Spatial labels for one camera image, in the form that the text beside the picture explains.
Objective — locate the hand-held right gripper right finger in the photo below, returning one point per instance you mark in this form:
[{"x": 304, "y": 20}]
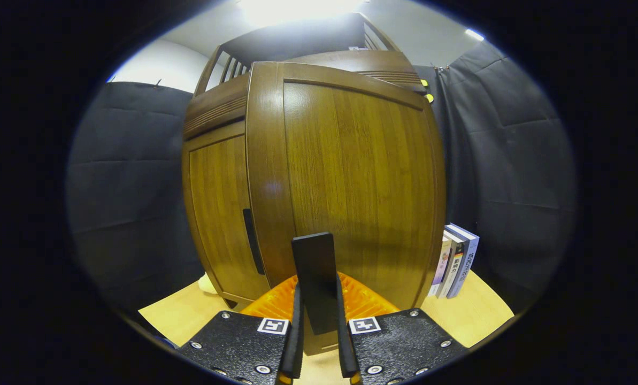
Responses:
[{"x": 344, "y": 347}]

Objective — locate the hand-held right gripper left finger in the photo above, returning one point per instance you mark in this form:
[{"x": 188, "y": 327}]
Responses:
[{"x": 296, "y": 342}]

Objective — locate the wooden shoe cabinet door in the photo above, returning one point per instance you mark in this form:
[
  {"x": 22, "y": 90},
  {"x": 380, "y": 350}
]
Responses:
[
  {"x": 217, "y": 214},
  {"x": 361, "y": 176}
]

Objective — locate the wooden double-door shoe cabinet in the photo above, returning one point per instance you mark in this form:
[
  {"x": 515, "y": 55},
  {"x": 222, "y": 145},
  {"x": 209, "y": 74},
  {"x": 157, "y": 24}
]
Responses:
[{"x": 297, "y": 40}]

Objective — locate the pale pink-spined book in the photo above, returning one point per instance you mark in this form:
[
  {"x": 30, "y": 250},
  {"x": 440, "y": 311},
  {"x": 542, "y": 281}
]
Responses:
[{"x": 440, "y": 267}]

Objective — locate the black-spined book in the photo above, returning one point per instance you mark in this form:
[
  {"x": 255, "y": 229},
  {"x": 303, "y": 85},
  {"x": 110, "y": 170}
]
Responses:
[{"x": 454, "y": 264}]

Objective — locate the grey-blue book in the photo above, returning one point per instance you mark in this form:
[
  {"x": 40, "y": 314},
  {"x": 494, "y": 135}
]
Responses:
[{"x": 467, "y": 256}]

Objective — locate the black backdrop cloth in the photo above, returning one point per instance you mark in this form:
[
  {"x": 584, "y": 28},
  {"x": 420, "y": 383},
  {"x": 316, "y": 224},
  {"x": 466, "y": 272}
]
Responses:
[{"x": 131, "y": 176}]

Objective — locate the large ceiling light panel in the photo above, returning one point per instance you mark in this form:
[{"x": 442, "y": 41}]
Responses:
[{"x": 297, "y": 10}]

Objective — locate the small ceiling light panel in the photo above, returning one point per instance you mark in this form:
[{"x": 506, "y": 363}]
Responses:
[{"x": 474, "y": 35}]

